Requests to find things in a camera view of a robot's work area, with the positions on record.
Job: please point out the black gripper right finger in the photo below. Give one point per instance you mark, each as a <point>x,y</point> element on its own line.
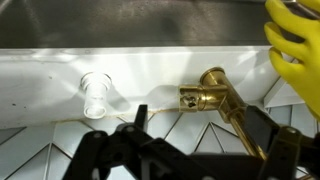
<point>283,150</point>

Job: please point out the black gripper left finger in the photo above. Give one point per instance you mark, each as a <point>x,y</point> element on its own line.
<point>133,150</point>

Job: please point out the brass faucet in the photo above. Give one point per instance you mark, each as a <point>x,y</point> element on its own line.
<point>213,96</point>

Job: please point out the stainless steel sink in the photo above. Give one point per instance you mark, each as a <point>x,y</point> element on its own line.
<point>133,21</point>

